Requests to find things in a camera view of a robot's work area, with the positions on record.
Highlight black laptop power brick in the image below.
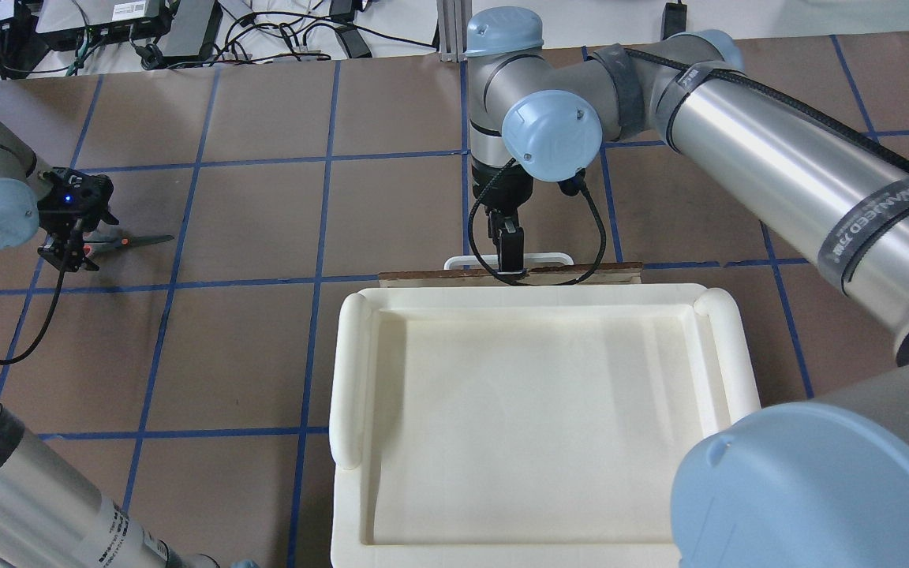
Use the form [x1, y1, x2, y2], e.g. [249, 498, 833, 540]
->
[159, 1, 223, 65]

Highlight aluminium frame post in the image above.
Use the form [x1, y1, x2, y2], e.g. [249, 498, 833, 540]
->
[436, 0, 473, 62]

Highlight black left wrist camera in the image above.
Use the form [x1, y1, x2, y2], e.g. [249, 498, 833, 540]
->
[37, 166, 114, 226]

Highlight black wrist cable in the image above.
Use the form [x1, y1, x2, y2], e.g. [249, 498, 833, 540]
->
[467, 159, 608, 286]
[0, 221, 83, 365]

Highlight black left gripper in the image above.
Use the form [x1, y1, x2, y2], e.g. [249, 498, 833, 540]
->
[37, 197, 120, 273]

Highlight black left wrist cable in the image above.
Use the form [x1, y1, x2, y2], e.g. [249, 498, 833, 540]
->
[0, 221, 83, 365]

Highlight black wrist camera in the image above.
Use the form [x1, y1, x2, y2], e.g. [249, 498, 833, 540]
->
[37, 166, 114, 226]
[558, 168, 590, 196]

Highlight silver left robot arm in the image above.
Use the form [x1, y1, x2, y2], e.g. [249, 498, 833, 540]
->
[0, 122, 217, 567]

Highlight brown paper table mat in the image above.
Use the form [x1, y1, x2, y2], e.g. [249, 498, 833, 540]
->
[0, 32, 909, 567]

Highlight orange handled black scissors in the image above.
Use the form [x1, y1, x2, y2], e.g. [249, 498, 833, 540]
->
[83, 234, 174, 256]

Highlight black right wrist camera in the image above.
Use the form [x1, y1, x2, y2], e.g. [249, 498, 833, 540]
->
[558, 168, 590, 196]

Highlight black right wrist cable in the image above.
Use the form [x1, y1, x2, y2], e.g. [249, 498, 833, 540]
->
[467, 159, 608, 286]

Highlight white drawer with handle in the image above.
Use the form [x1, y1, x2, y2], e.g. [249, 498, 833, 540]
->
[377, 252, 645, 288]

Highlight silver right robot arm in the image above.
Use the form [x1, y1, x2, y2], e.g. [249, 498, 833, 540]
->
[466, 6, 909, 567]

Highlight grey electronics box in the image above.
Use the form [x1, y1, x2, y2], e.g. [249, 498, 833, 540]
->
[35, 1, 173, 51]

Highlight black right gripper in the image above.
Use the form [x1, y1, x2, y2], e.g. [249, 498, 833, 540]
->
[470, 158, 534, 274]

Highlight cream plastic tray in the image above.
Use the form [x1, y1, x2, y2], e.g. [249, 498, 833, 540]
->
[329, 283, 761, 567]

